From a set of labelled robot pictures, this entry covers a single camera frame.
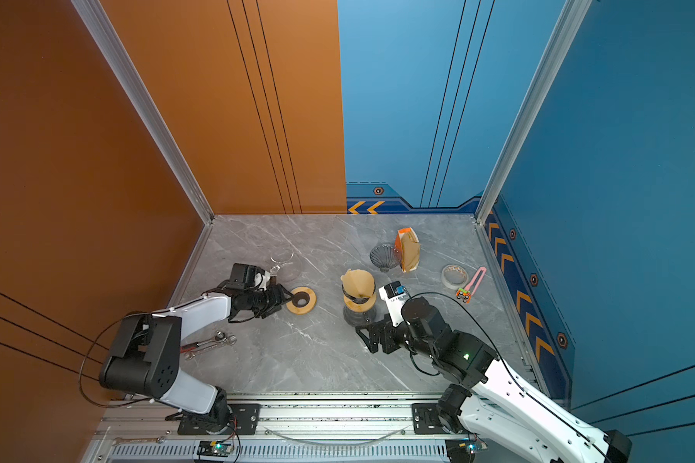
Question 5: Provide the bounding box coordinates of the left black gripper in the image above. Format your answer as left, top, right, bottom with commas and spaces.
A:
245, 282, 295, 318

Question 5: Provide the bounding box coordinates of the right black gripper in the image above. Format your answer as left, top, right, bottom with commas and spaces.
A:
355, 311, 438, 362

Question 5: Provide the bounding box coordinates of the grey ribbed glass pitcher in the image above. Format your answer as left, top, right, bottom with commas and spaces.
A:
343, 306, 376, 327

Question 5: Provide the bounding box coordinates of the brown paper coffee filter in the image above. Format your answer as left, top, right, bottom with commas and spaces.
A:
341, 269, 376, 296

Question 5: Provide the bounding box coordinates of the orange coffee filter box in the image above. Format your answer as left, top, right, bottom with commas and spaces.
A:
395, 227, 421, 273

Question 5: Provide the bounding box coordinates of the blue glass dripper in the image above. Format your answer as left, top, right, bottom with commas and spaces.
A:
343, 291, 376, 312

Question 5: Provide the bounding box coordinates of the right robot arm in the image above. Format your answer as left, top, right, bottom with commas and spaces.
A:
356, 293, 632, 462

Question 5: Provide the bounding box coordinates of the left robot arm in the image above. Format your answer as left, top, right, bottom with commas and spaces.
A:
98, 264, 293, 434

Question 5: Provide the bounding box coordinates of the grey glass dripper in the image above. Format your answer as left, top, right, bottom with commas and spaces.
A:
369, 243, 401, 273

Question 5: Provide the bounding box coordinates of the white tape roll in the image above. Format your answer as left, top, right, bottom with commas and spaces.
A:
440, 264, 469, 291

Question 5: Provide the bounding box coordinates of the metal wrench set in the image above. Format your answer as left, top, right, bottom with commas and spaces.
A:
180, 331, 237, 360

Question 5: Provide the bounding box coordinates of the right circuit board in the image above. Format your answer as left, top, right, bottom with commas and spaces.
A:
445, 440, 488, 463

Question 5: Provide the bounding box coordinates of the left green circuit board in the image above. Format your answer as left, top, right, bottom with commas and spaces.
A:
196, 440, 237, 461

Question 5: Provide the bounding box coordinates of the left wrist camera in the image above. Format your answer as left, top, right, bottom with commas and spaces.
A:
253, 269, 272, 289

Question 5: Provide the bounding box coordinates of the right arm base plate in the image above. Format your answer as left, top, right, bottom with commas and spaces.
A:
411, 403, 446, 435

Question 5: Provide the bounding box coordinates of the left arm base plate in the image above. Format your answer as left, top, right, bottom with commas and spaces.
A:
177, 403, 261, 436

